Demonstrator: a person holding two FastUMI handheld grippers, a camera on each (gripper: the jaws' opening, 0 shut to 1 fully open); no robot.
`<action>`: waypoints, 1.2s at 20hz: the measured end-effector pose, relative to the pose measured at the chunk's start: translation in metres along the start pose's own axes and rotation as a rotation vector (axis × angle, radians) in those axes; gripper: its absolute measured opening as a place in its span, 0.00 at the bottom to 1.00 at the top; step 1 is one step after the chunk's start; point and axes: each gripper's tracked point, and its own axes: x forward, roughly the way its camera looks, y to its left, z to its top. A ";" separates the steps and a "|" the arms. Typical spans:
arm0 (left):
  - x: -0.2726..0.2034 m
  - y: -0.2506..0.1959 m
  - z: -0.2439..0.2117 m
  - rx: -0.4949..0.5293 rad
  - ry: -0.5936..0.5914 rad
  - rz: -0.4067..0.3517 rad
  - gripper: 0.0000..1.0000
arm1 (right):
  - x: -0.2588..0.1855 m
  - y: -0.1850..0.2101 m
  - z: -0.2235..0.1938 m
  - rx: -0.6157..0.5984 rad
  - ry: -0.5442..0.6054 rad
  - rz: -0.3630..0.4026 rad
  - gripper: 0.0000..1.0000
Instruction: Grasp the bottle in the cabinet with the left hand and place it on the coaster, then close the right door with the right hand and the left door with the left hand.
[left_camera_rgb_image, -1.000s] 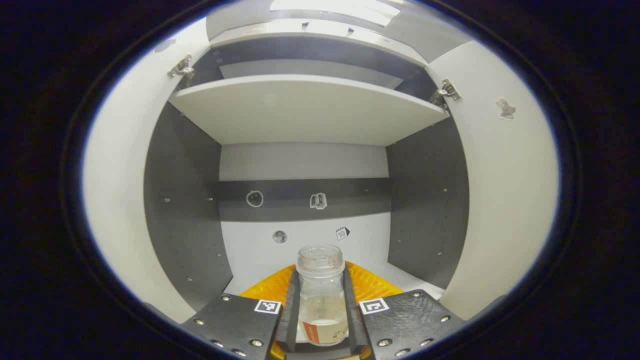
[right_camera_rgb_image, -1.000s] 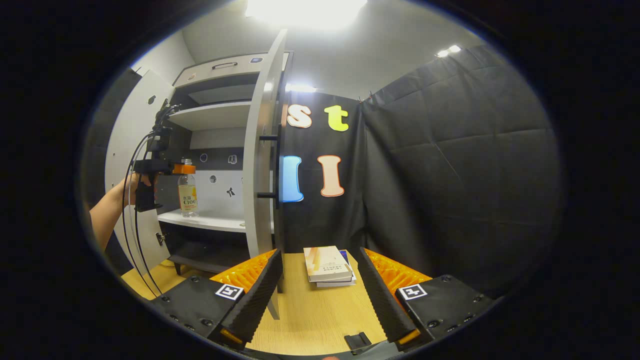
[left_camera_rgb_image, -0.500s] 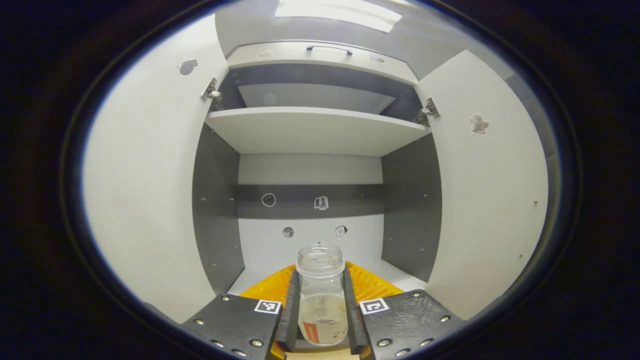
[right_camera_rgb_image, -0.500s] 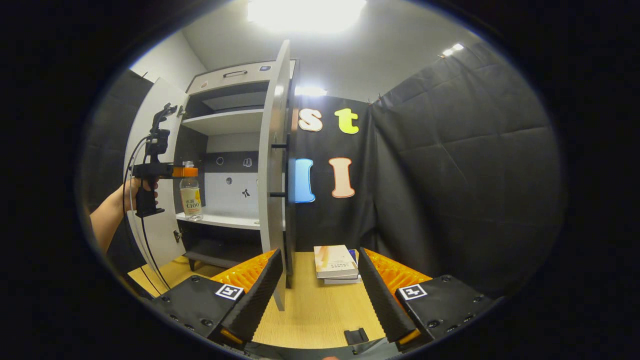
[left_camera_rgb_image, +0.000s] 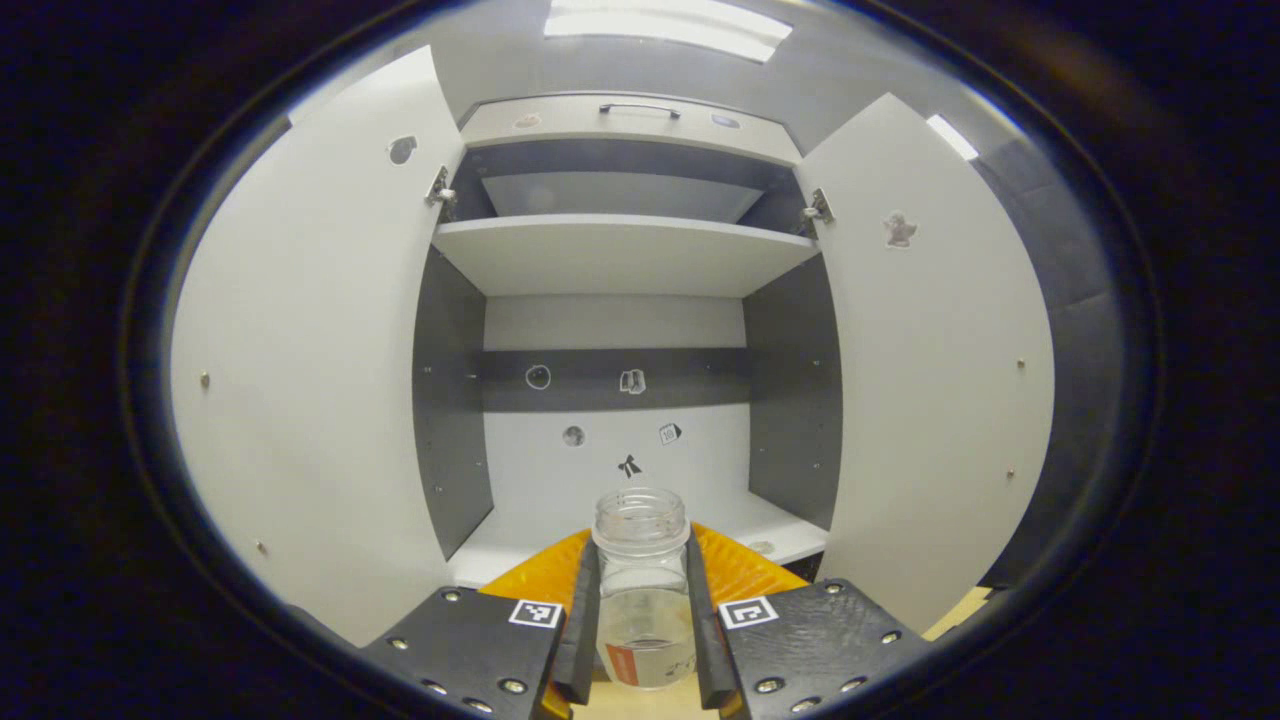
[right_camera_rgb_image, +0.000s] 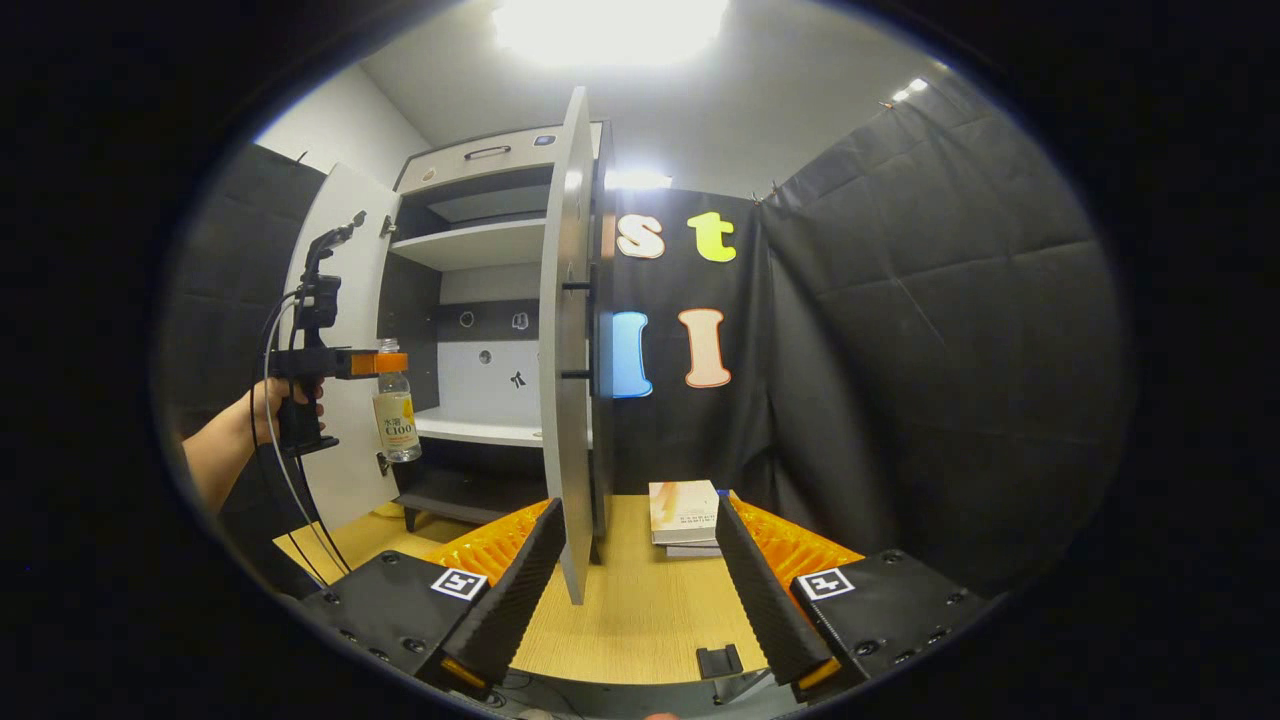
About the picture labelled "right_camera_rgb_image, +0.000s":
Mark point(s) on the cream paperback book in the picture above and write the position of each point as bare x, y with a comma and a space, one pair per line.
684, 512

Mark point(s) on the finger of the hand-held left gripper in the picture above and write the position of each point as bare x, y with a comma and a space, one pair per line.
378, 363

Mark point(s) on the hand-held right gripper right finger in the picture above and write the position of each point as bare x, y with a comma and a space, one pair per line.
760, 590

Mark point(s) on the small black bracket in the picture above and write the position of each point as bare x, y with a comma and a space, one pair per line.
718, 660

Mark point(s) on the thin white book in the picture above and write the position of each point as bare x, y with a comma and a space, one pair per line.
695, 551

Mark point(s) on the black backdrop cloth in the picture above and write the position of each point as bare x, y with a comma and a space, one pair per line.
950, 350

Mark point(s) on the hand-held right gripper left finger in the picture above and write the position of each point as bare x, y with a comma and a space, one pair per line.
515, 590

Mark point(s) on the small ceiling light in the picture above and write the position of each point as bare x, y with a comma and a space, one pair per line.
910, 89

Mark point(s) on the large rectangular ceiling light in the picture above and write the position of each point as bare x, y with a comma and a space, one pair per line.
610, 25

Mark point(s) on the clear plastic bottle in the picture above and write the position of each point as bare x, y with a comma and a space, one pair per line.
397, 420

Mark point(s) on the grey white cabinet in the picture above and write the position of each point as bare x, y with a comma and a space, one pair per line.
480, 245

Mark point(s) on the distant ceiling light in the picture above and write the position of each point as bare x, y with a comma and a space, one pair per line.
637, 180

